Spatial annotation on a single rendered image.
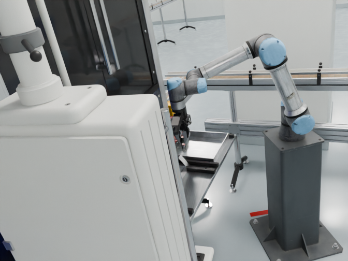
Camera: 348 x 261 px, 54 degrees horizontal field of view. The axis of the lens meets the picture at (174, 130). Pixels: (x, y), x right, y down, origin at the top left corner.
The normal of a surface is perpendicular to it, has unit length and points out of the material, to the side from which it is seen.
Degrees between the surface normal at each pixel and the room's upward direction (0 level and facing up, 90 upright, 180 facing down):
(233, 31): 90
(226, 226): 0
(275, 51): 83
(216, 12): 90
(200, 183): 0
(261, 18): 90
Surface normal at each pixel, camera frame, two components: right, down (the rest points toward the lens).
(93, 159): -0.29, 0.48
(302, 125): 0.08, 0.56
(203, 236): -0.17, -0.88
